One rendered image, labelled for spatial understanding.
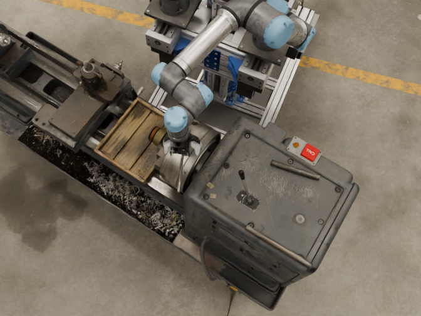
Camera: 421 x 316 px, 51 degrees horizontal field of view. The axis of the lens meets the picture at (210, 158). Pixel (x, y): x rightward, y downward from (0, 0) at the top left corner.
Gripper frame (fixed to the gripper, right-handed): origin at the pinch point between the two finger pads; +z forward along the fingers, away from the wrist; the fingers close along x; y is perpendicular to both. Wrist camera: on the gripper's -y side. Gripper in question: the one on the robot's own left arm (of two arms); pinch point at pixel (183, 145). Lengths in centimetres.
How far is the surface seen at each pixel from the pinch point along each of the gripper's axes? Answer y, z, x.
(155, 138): -8.8, 19.3, -14.4
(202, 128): -11.8, 10.7, 6.4
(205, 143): -4.0, 7.6, 8.6
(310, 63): -122, 145, 81
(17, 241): 31, 123, -115
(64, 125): -18, 32, -61
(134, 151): -9, 41, -28
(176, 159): 3.4, 8.8, -3.0
